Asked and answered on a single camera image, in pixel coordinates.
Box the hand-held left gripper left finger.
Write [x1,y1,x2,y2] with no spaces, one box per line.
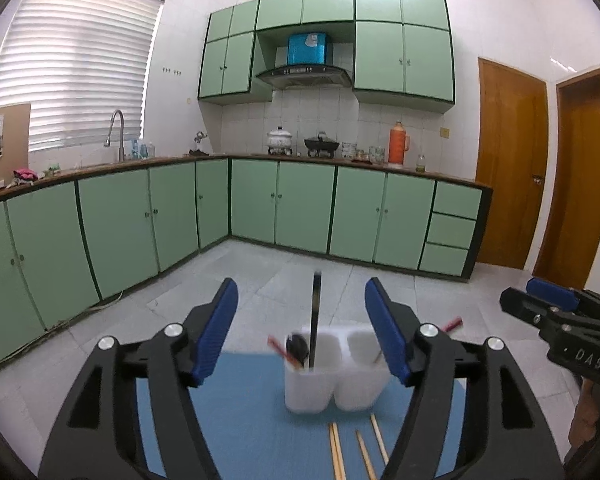
[37,277,239,480]

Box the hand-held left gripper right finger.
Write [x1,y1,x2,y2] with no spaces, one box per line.
[364,276,566,480]

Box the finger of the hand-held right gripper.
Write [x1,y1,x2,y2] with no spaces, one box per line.
[499,287,556,333]
[525,278,581,312]

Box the dark blue chopstick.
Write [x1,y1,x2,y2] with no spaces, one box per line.
[308,271,323,372]

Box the white two-compartment utensil holder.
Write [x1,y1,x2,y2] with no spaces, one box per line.
[284,327,392,415]

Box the person's right hand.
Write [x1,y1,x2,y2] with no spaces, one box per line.
[570,377,598,448]

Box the blue table mat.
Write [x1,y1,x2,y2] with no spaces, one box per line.
[135,352,467,480]

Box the plain wooden chopstick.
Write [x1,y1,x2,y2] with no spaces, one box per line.
[369,413,391,465]
[333,422,347,480]

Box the plain wooden door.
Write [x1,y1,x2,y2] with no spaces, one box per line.
[532,66,600,291]

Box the green base cabinet run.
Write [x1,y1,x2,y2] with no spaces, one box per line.
[0,155,494,376]

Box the orange thermos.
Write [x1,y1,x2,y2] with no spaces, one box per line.
[388,121,411,166]

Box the black wok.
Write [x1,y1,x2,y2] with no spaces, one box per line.
[303,131,340,157]

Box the white cooking pot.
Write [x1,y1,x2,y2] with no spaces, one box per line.
[267,126,294,155]

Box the steel kitchen faucet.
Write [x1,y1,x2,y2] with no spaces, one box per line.
[105,109,127,162]

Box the black range hood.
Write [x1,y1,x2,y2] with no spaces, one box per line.
[255,65,353,92]

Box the blue wrapped hood chimney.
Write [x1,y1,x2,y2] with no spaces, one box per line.
[287,32,329,67]

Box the white window blind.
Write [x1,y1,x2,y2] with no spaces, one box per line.
[0,0,166,153]

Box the wooden door with handle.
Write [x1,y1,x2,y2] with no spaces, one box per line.
[475,57,550,271]

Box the green wall cabinet unit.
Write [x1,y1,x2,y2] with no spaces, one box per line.
[197,0,456,115]

